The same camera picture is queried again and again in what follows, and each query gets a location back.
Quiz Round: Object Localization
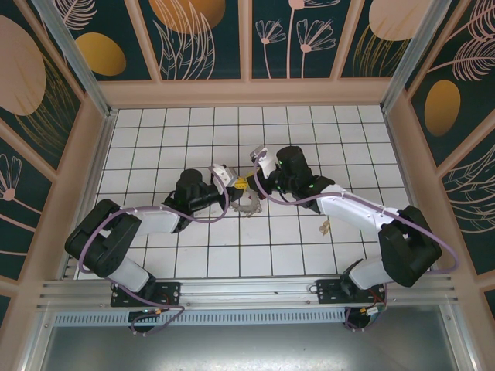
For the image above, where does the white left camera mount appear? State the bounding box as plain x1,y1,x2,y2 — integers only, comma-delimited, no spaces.
208,164,233,191

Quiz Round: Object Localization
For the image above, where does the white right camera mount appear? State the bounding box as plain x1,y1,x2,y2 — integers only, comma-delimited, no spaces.
257,148,280,179

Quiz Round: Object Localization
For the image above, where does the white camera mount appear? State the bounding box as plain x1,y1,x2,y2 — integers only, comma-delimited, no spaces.
208,164,233,191
257,148,280,179

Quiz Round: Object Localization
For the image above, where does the aluminium corner post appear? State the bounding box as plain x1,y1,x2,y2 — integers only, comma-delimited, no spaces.
32,0,117,119
381,0,453,113

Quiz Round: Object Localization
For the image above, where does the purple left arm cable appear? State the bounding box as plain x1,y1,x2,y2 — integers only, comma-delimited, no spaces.
77,165,230,335

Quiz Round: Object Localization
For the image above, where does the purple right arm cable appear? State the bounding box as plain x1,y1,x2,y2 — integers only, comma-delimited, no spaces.
253,152,460,333

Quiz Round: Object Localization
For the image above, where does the silver toothed key organizer ring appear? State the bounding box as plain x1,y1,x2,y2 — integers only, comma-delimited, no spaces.
230,190,265,216

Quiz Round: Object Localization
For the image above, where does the brushed steel sheet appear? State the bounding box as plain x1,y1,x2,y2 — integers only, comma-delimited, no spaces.
22,324,476,371

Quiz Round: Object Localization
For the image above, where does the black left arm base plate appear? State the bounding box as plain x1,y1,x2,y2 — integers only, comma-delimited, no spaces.
111,281,183,308

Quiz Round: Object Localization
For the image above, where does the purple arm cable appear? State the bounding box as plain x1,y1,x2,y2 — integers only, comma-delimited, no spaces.
253,152,460,333
77,165,230,335

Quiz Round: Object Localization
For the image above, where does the grey slotted cable duct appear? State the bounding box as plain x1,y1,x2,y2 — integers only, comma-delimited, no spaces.
53,311,349,326

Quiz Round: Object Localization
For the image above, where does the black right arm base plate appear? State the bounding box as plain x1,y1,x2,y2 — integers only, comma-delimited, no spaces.
316,277,387,306

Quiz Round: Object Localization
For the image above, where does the long grooved aluminium rail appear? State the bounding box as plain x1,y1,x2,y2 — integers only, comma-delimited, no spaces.
36,273,459,310

